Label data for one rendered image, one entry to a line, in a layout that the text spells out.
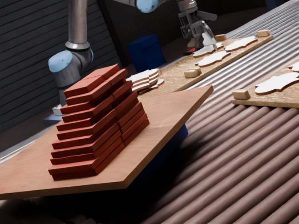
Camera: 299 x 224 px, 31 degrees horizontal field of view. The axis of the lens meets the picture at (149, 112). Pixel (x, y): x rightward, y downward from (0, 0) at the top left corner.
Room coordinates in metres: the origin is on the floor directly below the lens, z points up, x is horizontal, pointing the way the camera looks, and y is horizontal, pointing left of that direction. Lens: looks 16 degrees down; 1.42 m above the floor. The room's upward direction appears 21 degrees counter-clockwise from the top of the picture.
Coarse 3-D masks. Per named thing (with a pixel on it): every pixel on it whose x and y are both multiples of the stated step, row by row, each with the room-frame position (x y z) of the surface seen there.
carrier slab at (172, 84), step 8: (168, 80) 2.02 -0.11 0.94; (176, 80) 1.98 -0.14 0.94; (184, 80) 1.93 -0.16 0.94; (192, 80) 1.89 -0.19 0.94; (160, 88) 1.95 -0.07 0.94; (168, 88) 1.91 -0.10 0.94; (176, 88) 1.87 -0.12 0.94; (184, 88) 1.87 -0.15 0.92; (144, 96) 1.92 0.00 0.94; (152, 96) 1.88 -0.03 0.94
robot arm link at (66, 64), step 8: (56, 56) 2.44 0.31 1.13; (64, 56) 2.39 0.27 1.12; (72, 56) 2.42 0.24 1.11; (48, 64) 2.41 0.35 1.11; (56, 64) 2.38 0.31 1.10; (64, 64) 2.38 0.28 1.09; (72, 64) 2.40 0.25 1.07; (80, 64) 2.45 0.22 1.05; (56, 72) 2.38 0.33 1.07; (64, 72) 2.37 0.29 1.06; (72, 72) 2.39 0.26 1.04; (56, 80) 2.40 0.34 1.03; (64, 80) 2.38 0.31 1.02; (72, 80) 2.38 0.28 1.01
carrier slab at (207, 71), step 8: (224, 40) 2.36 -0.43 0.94; (232, 40) 2.30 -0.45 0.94; (264, 40) 2.09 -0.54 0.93; (248, 48) 2.05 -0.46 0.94; (192, 56) 2.28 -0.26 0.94; (232, 56) 2.02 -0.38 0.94; (240, 56) 2.02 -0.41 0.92; (176, 64) 2.25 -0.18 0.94; (184, 64) 2.19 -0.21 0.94; (192, 64) 2.14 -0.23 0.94; (216, 64) 1.99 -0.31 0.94; (224, 64) 1.98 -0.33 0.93; (168, 72) 2.16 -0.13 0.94; (176, 72) 2.10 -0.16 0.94; (208, 72) 1.93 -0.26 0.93
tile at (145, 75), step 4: (144, 72) 2.08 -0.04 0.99; (148, 72) 2.06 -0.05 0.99; (152, 72) 2.03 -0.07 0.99; (156, 72) 2.03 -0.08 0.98; (132, 76) 2.10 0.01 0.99; (136, 76) 2.07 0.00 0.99; (140, 76) 2.04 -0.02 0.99; (144, 76) 2.01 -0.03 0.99; (148, 76) 1.99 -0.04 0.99; (132, 80) 2.02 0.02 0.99; (136, 80) 2.00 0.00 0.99; (140, 80) 2.00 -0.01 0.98
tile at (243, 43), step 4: (252, 36) 2.18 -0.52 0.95; (240, 40) 2.19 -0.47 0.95; (244, 40) 2.16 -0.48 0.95; (248, 40) 2.13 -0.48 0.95; (252, 40) 2.11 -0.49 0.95; (256, 40) 2.11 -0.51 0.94; (232, 44) 2.17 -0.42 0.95; (236, 44) 2.15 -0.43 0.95; (240, 44) 2.12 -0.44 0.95; (244, 44) 2.09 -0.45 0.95; (248, 44) 2.10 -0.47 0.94; (224, 48) 2.18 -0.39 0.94; (228, 48) 2.13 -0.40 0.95; (232, 48) 2.10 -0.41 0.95; (236, 48) 2.09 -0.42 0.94; (240, 48) 2.10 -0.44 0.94
